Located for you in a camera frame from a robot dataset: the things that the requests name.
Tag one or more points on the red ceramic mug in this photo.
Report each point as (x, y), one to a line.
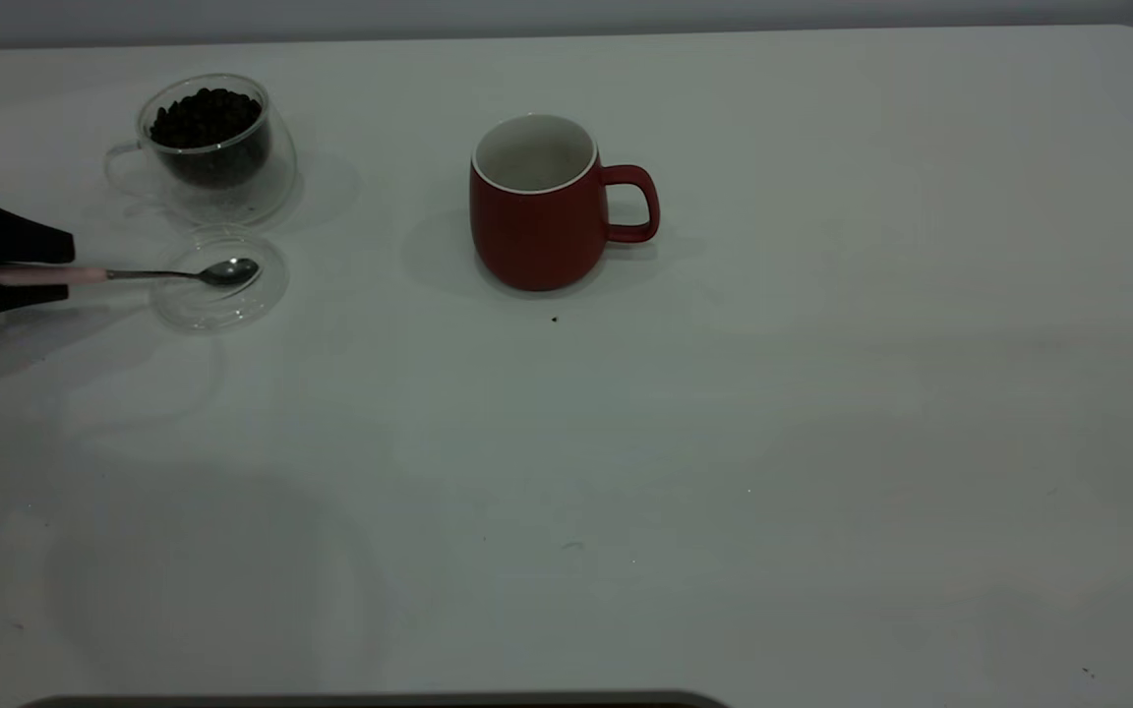
(532, 236)

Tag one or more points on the clear round glass lid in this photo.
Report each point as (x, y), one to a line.
(217, 310)

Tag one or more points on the dark coffee beans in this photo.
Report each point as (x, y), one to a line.
(208, 123)

